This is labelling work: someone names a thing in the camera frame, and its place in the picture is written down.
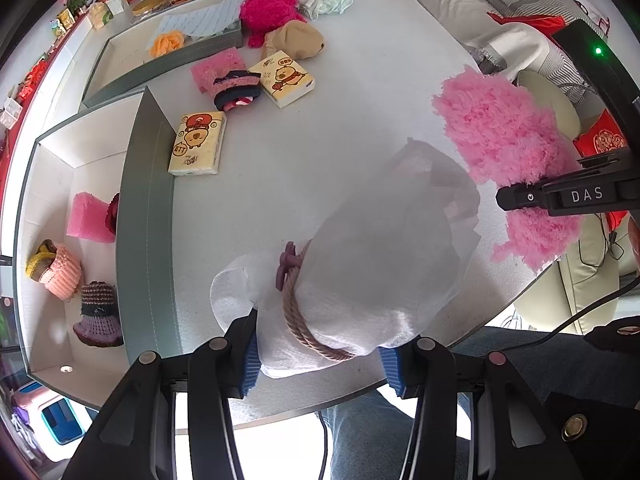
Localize light pink fluffy scarf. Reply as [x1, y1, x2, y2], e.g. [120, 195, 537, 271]
[432, 67, 584, 274]

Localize pink sponge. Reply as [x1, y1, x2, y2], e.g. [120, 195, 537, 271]
[190, 47, 249, 94]
[65, 191, 117, 245]

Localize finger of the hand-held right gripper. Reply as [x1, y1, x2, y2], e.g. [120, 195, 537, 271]
[496, 179, 551, 211]

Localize grey storage box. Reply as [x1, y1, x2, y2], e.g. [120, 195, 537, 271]
[14, 85, 184, 412]
[81, 0, 247, 109]

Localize person's blue jeans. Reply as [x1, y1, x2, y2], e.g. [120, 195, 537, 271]
[319, 324, 591, 480]

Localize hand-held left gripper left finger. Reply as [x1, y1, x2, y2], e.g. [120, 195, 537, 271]
[60, 309, 262, 480]

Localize pink yellow knit hat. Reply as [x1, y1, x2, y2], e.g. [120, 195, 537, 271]
[25, 239, 84, 301]

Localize tan plush toy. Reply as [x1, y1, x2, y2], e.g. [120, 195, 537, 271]
[260, 22, 325, 61]

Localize white cabinet with red top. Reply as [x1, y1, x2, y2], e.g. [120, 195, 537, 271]
[0, 0, 137, 197]

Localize magenta fluffy scarf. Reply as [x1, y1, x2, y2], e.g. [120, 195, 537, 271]
[238, 0, 302, 49]

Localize yellow cartoon tissue pack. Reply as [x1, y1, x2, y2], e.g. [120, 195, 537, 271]
[167, 111, 228, 176]
[248, 50, 316, 110]

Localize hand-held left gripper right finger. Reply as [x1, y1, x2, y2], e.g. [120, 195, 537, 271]
[378, 338, 587, 480]

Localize white drawstring bag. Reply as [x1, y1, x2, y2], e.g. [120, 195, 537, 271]
[209, 137, 484, 379]

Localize plain red cushion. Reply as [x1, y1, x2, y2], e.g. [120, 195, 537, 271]
[487, 9, 567, 37]

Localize purple crochet hat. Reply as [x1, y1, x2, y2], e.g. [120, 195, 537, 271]
[72, 281, 125, 349]

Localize striped pink navy knit hat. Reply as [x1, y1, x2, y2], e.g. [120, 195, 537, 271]
[213, 70, 263, 112]

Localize black cable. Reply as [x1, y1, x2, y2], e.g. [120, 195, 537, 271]
[450, 278, 640, 357]

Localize light blue bubble sheet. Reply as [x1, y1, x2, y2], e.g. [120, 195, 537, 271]
[158, 0, 249, 39]

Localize orange fabric flower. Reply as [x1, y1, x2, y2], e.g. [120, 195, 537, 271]
[149, 29, 186, 59]

